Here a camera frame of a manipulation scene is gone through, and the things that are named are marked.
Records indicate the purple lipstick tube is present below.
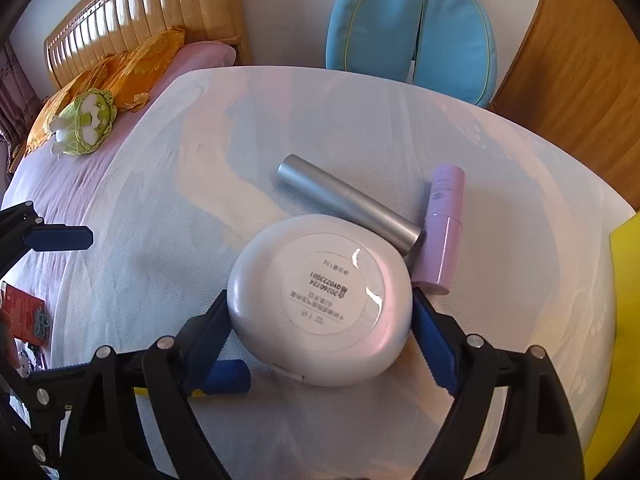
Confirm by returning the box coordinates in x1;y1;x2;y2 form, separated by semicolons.
411;165;465;296

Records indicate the purple curtain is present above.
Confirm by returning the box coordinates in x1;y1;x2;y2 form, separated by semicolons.
0;41;42;158

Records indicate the yellow blue cream tube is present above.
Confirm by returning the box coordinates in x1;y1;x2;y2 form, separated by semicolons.
160;356;252;398

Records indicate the orange pillow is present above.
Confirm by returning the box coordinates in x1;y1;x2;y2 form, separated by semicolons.
24;27;186;156

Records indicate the white round compact case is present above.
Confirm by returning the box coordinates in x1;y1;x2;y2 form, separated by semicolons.
227;214;412;387

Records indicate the green cabbage plush toy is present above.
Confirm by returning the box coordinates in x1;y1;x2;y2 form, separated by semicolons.
49;88;117;156

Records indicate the wooden bed headboard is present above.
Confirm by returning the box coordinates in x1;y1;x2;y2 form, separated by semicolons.
43;0;253;90

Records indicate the blue chair backrest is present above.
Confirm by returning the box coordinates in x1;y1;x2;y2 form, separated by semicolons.
324;0;498;107

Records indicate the pink bed sheet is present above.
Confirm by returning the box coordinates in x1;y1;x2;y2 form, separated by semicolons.
3;41;235;370

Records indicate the silver cosmetic tube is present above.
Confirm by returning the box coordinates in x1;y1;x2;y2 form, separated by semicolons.
277;154;424;256

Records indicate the yellow plastic bin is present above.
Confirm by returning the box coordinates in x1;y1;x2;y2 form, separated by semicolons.
585;216;639;479

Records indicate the red box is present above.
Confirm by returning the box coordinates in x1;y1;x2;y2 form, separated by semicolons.
1;282;52;347

